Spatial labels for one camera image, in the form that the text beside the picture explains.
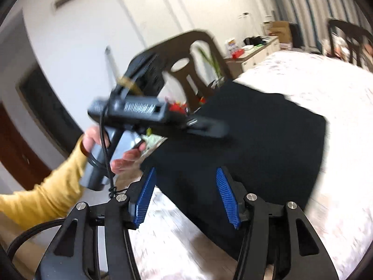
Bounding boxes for red plastic item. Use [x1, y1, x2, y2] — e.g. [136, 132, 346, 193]
[166, 100, 187, 115]

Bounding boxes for dark brown plastic chair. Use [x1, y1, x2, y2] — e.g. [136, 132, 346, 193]
[327, 17, 373, 74]
[142, 29, 234, 115]

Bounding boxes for black tower appliance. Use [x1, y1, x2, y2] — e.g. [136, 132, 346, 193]
[288, 23, 304, 49]

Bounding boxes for white quilted floral cover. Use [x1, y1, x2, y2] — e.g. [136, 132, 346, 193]
[128, 49, 373, 280]

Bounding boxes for green potted plant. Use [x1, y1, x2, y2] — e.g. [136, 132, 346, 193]
[197, 47, 222, 83]

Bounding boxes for person's left hand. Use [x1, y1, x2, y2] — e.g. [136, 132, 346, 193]
[82, 127, 146, 174]

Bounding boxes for black pants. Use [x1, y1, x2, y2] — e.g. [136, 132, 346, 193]
[139, 80, 327, 264]

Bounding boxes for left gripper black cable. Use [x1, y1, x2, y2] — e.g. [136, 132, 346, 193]
[90, 105, 117, 200]

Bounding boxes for striped curtain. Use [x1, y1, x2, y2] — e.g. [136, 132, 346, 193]
[262, 0, 373, 53]

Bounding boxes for black item on cabinet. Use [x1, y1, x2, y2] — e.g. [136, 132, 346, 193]
[245, 36, 270, 46]

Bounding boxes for dark brown door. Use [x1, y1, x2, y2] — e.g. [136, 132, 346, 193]
[0, 101, 51, 191]

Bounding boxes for low side cabinet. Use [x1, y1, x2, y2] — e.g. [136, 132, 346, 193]
[224, 36, 281, 80]

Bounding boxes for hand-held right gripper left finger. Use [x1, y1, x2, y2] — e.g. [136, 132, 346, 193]
[34, 167, 158, 280]

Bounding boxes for cardboard box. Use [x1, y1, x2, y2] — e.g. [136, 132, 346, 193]
[263, 20, 292, 51]

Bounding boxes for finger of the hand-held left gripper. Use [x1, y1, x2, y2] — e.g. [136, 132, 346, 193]
[186, 116, 231, 139]

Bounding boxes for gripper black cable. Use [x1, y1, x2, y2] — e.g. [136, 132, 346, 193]
[90, 105, 117, 200]
[5, 219, 68, 259]

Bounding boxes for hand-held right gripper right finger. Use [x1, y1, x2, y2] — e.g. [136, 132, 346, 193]
[216, 167, 340, 280]

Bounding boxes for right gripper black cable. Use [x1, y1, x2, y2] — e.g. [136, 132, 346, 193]
[5, 219, 68, 259]

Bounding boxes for person's left forearm yellow sleeve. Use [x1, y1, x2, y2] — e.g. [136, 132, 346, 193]
[0, 138, 88, 231]

